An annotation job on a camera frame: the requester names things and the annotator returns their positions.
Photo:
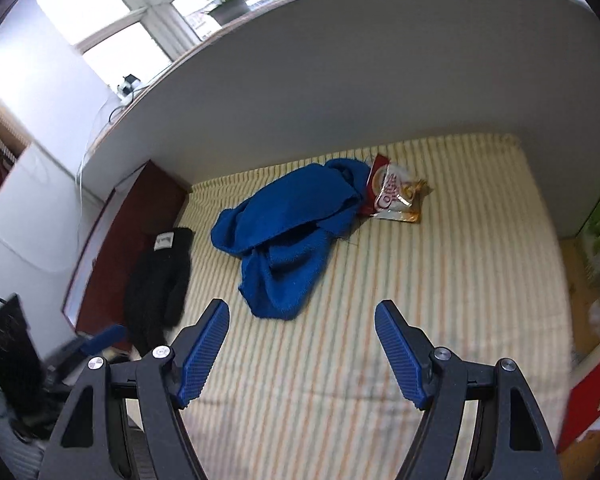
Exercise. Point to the white window frame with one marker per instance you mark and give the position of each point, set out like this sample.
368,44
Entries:
162,20

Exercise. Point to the black knit gloves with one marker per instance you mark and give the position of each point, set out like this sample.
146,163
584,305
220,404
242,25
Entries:
160,285

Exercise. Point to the dark red wooden box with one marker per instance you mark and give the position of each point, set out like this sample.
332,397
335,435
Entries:
115,240

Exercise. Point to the red snack packet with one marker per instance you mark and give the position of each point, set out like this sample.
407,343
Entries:
392,192

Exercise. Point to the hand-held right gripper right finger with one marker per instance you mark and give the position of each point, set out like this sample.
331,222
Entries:
400,355

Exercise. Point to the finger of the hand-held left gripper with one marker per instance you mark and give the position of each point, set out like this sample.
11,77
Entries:
102,339

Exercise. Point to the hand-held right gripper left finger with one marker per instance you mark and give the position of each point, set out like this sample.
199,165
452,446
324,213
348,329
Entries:
202,355

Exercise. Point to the striped mattress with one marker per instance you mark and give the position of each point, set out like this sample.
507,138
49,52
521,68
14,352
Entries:
430,285

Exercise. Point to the blue towel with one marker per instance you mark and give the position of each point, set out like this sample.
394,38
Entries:
285,230

